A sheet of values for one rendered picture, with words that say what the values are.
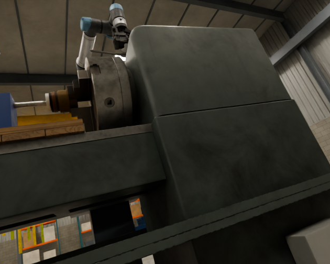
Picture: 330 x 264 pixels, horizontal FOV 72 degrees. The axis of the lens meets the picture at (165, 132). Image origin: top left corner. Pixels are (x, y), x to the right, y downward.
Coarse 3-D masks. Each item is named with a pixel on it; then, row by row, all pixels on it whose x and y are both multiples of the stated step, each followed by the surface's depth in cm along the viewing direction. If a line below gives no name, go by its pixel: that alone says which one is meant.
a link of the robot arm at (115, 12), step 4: (112, 4) 126; (116, 4) 125; (112, 8) 125; (116, 8) 124; (120, 8) 125; (112, 12) 125; (116, 12) 123; (120, 12) 124; (112, 16) 124; (116, 16) 123; (120, 16) 123; (124, 16) 125; (112, 20) 125; (112, 24) 129
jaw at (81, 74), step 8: (80, 72) 77; (88, 72) 78; (96, 72) 77; (72, 80) 80; (80, 80) 77; (88, 80) 78; (72, 88) 82; (80, 88) 80; (88, 88) 81; (72, 96) 82; (80, 96) 83; (88, 96) 85
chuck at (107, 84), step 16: (96, 64) 79; (112, 64) 80; (96, 80) 75; (112, 80) 77; (96, 96) 75; (112, 96) 77; (96, 112) 77; (112, 112) 78; (96, 128) 85; (112, 128) 83
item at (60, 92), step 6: (60, 90) 84; (66, 90) 83; (54, 96) 81; (60, 96) 81; (66, 96) 82; (54, 102) 81; (60, 102) 81; (66, 102) 82; (72, 102) 84; (54, 108) 82; (60, 108) 82; (66, 108) 83
